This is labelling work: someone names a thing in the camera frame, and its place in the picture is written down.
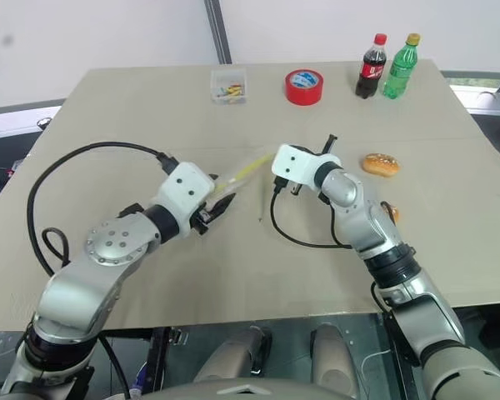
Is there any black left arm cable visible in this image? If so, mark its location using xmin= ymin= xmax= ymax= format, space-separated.
xmin=27 ymin=141 xmax=180 ymax=278

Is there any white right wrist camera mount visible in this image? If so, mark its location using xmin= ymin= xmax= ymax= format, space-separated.
xmin=272 ymin=143 xmax=343 ymax=193

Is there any clear plastic zip bag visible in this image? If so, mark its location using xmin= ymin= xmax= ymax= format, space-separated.
xmin=210 ymin=149 xmax=278 ymax=198

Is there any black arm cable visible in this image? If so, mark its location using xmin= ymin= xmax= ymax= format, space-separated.
xmin=27 ymin=141 xmax=180 ymax=278
xmin=269 ymin=177 xmax=359 ymax=251

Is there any red tape roll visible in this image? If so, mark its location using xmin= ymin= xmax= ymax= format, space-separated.
xmin=283 ymin=68 xmax=325 ymax=107

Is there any grey rounded knee cover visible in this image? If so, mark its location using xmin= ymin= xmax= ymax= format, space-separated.
xmin=310 ymin=323 xmax=358 ymax=399
xmin=193 ymin=327 xmax=274 ymax=384

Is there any orange bun snack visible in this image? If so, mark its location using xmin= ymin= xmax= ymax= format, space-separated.
xmin=381 ymin=201 xmax=401 ymax=224
xmin=361 ymin=152 xmax=401 ymax=178

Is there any grey vertical post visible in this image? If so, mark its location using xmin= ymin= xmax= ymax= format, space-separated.
xmin=203 ymin=0 xmax=234 ymax=66

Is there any cola bottle red cap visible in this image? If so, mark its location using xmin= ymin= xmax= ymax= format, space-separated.
xmin=354 ymin=32 xmax=388 ymax=100

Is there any black table frame leg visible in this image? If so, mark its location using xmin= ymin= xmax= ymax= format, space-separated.
xmin=144 ymin=327 xmax=173 ymax=393

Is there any green bottle yellow cap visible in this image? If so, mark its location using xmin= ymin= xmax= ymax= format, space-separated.
xmin=382 ymin=32 xmax=422 ymax=100

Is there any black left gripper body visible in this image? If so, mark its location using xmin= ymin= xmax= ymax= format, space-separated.
xmin=191 ymin=202 xmax=218 ymax=235

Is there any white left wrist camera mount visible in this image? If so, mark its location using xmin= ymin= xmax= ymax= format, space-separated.
xmin=155 ymin=162 xmax=217 ymax=239

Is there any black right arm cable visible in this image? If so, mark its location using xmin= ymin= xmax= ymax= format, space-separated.
xmin=269 ymin=177 xmax=359 ymax=251

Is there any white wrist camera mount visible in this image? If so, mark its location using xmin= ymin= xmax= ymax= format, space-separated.
xmin=272 ymin=143 xmax=343 ymax=193
xmin=155 ymin=162 xmax=217 ymax=239

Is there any grey robot torso edge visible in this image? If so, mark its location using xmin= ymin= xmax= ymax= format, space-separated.
xmin=141 ymin=377 xmax=359 ymax=400

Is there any clear box with colourful bits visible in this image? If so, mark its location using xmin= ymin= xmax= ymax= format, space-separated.
xmin=210 ymin=67 xmax=250 ymax=106

